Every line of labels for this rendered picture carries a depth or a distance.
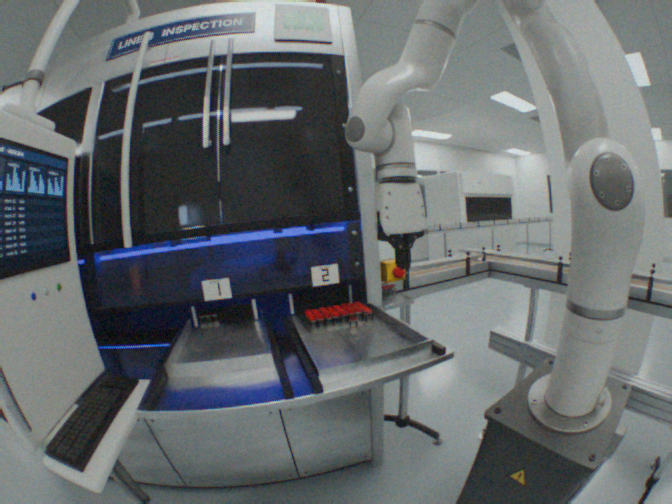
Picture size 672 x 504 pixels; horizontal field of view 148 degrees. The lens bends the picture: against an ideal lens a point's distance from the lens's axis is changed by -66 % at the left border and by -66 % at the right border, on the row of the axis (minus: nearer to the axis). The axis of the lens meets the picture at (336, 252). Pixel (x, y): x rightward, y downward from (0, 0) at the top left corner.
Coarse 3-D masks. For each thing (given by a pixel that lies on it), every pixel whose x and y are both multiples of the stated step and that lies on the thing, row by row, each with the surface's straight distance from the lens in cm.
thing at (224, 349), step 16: (256, 320) 95; (192, 336) 90; (208, 336) 88; (224, 336) 86; (240, 336) 84; (256, 336) 82; (176, 352) 77; (192, 352) 79; (208, 352) 77; (224, 352) 75; (240, 352) 74; (256, 352) 72; (176, 368) 67; (192, 368) 66; (208, 368) 65; (224, 368) 65; (240, 368) 65; (256, 368) 65
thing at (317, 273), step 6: (336, 264) 88; (312, 270) 86; (318, 270) 86; (330, 270) 87; (336, 270) 88; (312, 276) 86; (318, 276) 87; (324, 276) 87; (330, 276) 88; (336, 276) 88; (318, 282) 87; (324, 282) 88; (330, 282) 88; (336, 282) 89
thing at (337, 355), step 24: (384, 312) 82; (312, 336) 77; (336, 336) 76; (360, 336) 75; (384, 336) 74; (408, 336) 72; (312, 360) 59; (336, 360) 64; (360, 360) 56; (384, 360) 59; (408, 360) 62
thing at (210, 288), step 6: (204, 282) 85; (210, 282) 85; (216, 282) 85; (222, 282) 84; (228, 282) 84; (204, 288) 86; (210, 288) 85; (216, 288) 85; (222, 288) 85; (228, 288) 85; (204, 294) 86; (210, 294) 86; (216, 294) 86; (222, 294) 85; (228, 294) 85
